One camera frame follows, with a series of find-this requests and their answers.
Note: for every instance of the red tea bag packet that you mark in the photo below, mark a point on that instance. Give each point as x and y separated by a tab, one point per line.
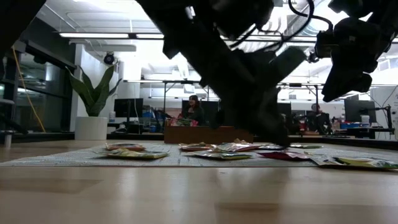
182	122
284	155

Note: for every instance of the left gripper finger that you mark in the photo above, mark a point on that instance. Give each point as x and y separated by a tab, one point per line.
276	93
236	105

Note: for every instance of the grey woven placemat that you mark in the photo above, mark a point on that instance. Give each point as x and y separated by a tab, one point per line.
186	160

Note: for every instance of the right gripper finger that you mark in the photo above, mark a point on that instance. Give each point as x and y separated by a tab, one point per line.
335	82
356	82

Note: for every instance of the person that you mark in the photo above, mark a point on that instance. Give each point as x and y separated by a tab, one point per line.
318	119
194	113

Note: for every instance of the white cup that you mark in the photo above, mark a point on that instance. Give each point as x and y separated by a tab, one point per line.
365	119

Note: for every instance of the black hanging camera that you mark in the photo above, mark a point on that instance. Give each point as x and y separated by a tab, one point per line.
109	58

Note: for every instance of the black computer monitor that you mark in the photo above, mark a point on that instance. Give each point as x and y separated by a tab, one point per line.
129	108
357	112

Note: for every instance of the black metal rack frame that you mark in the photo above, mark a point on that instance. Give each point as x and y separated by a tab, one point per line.
183	81
298	84

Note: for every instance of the wooden three-compartment box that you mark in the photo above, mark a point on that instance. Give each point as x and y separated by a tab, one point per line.
192	135

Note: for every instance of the white cylinder foot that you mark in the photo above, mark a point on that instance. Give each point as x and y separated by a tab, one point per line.
8	140

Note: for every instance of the green tea bag packet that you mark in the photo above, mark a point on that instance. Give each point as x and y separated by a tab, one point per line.
133	154
220	155
357	162
306	146

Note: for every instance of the long LED light bar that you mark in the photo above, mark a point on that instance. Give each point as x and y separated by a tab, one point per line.
93	35

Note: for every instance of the snake plant in white pot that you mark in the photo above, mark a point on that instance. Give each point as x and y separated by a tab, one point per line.
90	128

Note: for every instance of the black ceiling spotlights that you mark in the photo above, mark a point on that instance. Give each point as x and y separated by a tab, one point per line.
311	57

